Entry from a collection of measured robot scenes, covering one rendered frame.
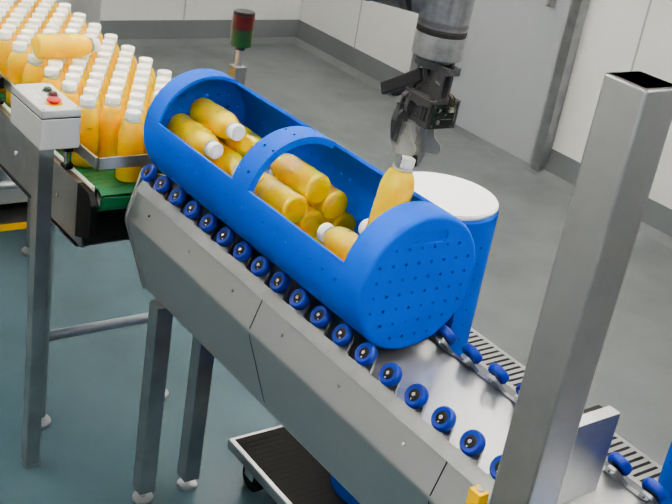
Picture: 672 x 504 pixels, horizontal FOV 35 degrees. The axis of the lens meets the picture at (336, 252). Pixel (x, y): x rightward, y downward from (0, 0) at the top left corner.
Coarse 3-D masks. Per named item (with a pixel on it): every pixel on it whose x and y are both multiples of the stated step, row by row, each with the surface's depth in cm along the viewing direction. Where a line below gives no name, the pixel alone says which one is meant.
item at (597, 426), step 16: (592, 416) 169; (608, 416) 170; (592, 432) 169; (608, 432) 172; (576, 448) 168; (592, 448) 171; (608, 448) 174; (576, 464) 170; (592, 464) 174; (576, 480) 173; (592, 480) 176; (560, 496) 172; (576, 496) 175
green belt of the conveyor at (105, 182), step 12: (0, 96) 314; (84, 168) 275; (96, 180) 269; (108, 180) 270; (96, 192) 275; (108, 192) 265; (120, 192) 267; (132, 192) 268; (108, 204) 265; (120, 204) 267
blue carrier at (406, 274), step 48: (192, 96) 256; (240, 96) 264; (288, 144) 220; (336, 144) 227; (192, 192) 242; (240, 192) 221; (288, 240) 208; (384, 240) 191; (432, 240) 198; (336, 288) 198; (384, 288) 195; (432, 288) 203; (384, 336) 201
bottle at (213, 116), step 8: (192, 104) 256; (200, 104) 254; (208, 104) 253; (216, 104) 253; (192, 112) 256; (200, 112) 253; (208, 112) 251; (216, 112) 249; (224, 112) 248; (200, 120) 253; (208, 120) 250; (216, 120) 248; (224, 120) 247; (232, 120) 247; (208, 128) 251; (216, 128) 248; (224, 128) 246; (224, 136) 248
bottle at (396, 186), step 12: (396, 168) 198; (384, 180) 199; (396, 180) 197; (408, 180) 198; (384, 192) 198; (396, 192) 198; (408, 192) 198; (384, 204) 199; (396, 204) 199; (372, 216) 201
